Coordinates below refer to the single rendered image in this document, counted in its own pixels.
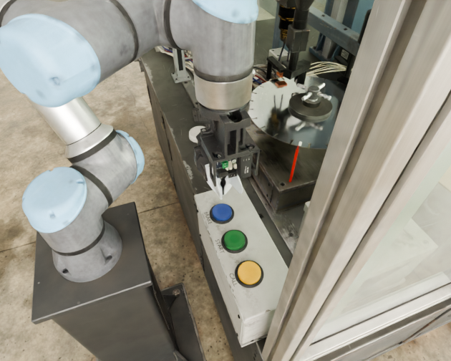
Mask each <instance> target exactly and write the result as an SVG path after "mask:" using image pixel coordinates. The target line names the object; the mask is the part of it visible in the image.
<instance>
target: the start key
mask: <svg viewBox="0 0 451 361"><path fill-rule="evenodd" d="M224 244H225V246H226V247H227V248H228V249H230V250H234V251H236V250H239V249H242V248H243V247H244V245H245V236H244V235H243V234H242V233H241V232H240V231H237V230H232V231H229V232H228V233H227V234H226V235H225V236H224Z"/></svg>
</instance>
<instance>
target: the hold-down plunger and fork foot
mask: <svg viewBox="0 0 451 361"><path fill-rule="evenodd" d="M298 60H299V53H293V52H291V53H290V58H289V64H288V67H287V68H285V69H284V70H283V77H285V78H287V79H290V80H291V79H293V78H294V82H295V81H296V79H297V82H296V85H297V84H298V83H299V84H302V85H304V83H305V79H306V73H307V70H308V69H310V65H311V62H310V61H307V60H305V59H302V60H300V61H299V62H298Z"/></svg>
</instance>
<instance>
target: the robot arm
mask: <svg viewBox="0 0 451 361"><path fill-rule="evenodd" d="M257 18H258V5H257V0H68V1H63V2H54V1H48V0H0V68H1V70H2V72H3V73H4V74H5V76H6V77H7V79H8V80H9V81H10V83H12V84H13V86H15V88H17V89H18V91H20V93H22V94H23V95H24V96H25V97H26V98H27V99H28V101H30V103H31V104H32V105H33V106H34V108H35V109H36V110H37V112H38V113H39V114H40V115H41V116H42V117H43V118H44V119H45V121H46V122H47V123H48V124H49V126H50V127H51V128H52V129H53V131H54V132H55V133H56V134H57V135H58V136H59V138H60V139H61V140H62V141H63V143H64V144H65V145H66V151H65V156H66V158H67V159H68V160H69V161H70V163H71V164H72V165H71V166H70V167H57V168H54V170H53V171H50V170H47V171H45V172H43V173H41V174H40V175H38V176H37V177H36V178H35V179H34V180H33V181H32V182H31V183H30V184H29V185H28V186H27V188H26V190H25V192H24V195H23V197H22V208H23V211H24V213H25V214H26V216H27V218H28V220H29V222H30V224H31V225H32V227H33V228H35V229H36V230H37V231H38V232H39V233H40V235H41V236H42V237H43V239H44V240H45V241H46V242H47V243H48V244H49V246H50V247H51V248H52V256H53V262H54V265H55V267H56V269H57V271H58V272H59V273H60V274H61V275H62V276H63V277H64V278H65V279H67V280H70V281H73V282H86V281H92V280H95V279H98V278H100V277H101V276H103V275H105V274H106V273H107V272H108V271H109V270H111V269H112V268H113V266H114V265H115V264H116V263H117V262H118V260H119V258H120V256H121V253H122V239H121V238H120V235H119V233H118V232H117V230H116V229H115V228H114V227H113V226H111V225H110V224H109V223H108V222H106V221H104V220H103V218H102V216H101V215H102V214H103V213H104V212H105V211H106V210H107V208H108V207H109V206H110V205H111V204H112V203H113V202H114V201H115V200H116V199H117V198H118V197H119V196H120V195H121V194H122V193H123V192H124V191H125V190H126V189H127V188H128V187H129V185H131V184H133V183H134V182H135V181H136V179H137V177H138V176H139V174H141V172H142V171H143V168H144V164H145V159H144V155H143V153H142V150H141V148H140V146H139V145H138V143H137V142H136V141H135V139H134V138H133V137H129V135H128V134H127V133H126V132H124V131H121V130H115V129H114V128H113V126H111V125H105V124H102V123H101V122H100V121H99V119H98V118H97V116H96V115H95V114H94V113H93V111H92V110H91V108H90V107H89V105H88V104H87V103H86V102H85V100H84V99H83V97H82V96H84V95H86V94H88V93H90V92H91V91H92V90H93V89H94V88H95V87H96V86H97V85H98V84H99V83H101V82H102V81H104V80H105V79H107V78H108V77H110V76H111V75H113V74H114V73H116V72H118V71H119V70H121V69H122V68H123V67H125V66H127V65H128V64H130V63H132V62H134V61H135V60H136V59H138V58H139V57H141V56H142V55H144V54H145V53H147V52H149V51H150V50H151V49H153V48H154V47H157V46H164V47H169V48H173V49H180V50H187V51H191V52H192V55H193V73H194V81H195V96H196V99H197V101H198V107H196V108H193V109H192V111H193V118H194V122H199V123H201V124H207V127H205V128H201V129H200V133H199V134H198V135H196V139H197V141H198V146H195V147H193V149H194V162H195V165H196V167H197V169H198V171H199V172H200V173H201V174H202V175H203V176H204V178H205V180H206V182H207V183H208V185H209V186H210V187H211V188H212V189H213V190H214V191H215V192H216V193H217V195H218V197H219V199H223V198H222V195H225V194H226V193H227V192H228V191H229V190H230V189H231V187H232V186H233V187H234V188H235V189H236V190H237V191H238V192H239V193H240V194H242V192H243V186H242V184H241V180H240V179H242V178H247V177H250V176H251V169H252V171H253V172H254V174H255V175H258V160H259V153H260V150H259V148H258V146H257V145H256V144H255V142H254V141H253V139H252V138H251V136H250V135H249V134H248V132H247V130H246V127H250V126H251V117H250V115H249V114H248V111H249V109H250V99H251V92H252V81H253V77H254V76H255V74H256V73H255V70H254V69H253V61H254V50H255V38H256V19H257ZM254 153H255V155H256V166H255V165H254V163H253V154H254ZM221 178H223V179H222V180H221ZM220 182H221V184H220Z"/></svg>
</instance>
